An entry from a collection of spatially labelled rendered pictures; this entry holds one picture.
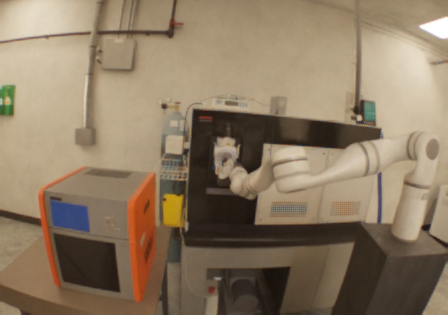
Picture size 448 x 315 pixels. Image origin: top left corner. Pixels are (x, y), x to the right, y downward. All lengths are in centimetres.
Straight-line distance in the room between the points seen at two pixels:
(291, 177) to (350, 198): 114
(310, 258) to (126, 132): 197
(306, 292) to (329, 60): 224
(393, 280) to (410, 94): 305
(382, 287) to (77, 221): 96
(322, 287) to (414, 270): 114
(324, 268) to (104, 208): 138
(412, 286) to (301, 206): 92
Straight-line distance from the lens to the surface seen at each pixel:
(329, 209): 165
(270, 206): 148
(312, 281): 179
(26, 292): 116
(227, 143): 128
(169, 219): 149
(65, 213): 93
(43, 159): 307
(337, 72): 291
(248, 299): 190
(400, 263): 77
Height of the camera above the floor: 141
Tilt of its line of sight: 7 degrees down
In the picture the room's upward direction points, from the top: 5 degrees clockwise
